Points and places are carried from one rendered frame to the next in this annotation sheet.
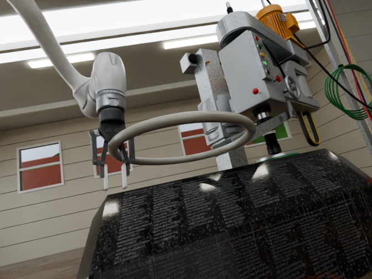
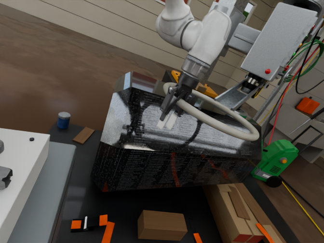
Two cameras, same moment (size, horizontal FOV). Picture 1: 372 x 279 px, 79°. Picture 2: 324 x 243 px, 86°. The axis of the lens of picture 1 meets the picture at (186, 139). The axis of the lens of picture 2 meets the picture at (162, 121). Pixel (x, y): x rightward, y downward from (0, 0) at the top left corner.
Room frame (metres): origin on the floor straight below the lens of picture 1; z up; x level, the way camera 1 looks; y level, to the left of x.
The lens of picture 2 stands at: (0.03, 0.44, 1.14)
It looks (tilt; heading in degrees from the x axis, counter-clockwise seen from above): 26 degrees down; 342
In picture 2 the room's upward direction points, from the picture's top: 24 degrees clockwise
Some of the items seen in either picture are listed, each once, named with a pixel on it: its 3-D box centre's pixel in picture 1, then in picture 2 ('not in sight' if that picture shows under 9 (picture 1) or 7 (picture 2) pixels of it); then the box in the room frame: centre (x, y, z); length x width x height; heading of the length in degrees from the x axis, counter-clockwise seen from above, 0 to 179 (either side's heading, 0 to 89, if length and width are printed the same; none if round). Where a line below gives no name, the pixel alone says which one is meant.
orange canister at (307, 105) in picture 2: not in sight; (309, 106); (2.79, -3.11, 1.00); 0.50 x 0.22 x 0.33; 97
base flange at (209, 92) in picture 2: not in sight; (193, 83); (1.98, -0.35, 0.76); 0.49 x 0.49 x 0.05; 1
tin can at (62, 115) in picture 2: not in sight; (63, 120); (1.57, 0.85, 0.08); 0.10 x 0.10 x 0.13
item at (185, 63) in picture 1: (189, 63); not in sight; (1.99, -0.20, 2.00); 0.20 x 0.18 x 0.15; 1
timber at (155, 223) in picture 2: not in sight; (162, 225); (0.67, -0.07, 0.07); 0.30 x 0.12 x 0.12; 92
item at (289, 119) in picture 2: not in sight; (301, 136); (2.60, -3.25, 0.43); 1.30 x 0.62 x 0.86; 97
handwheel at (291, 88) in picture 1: (286, 90); (280, 74); (1.20, -0.62, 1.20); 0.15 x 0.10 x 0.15; 134
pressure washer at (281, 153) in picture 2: not in sight; (280, 152); (1.56, -1.66, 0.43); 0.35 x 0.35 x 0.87; 76
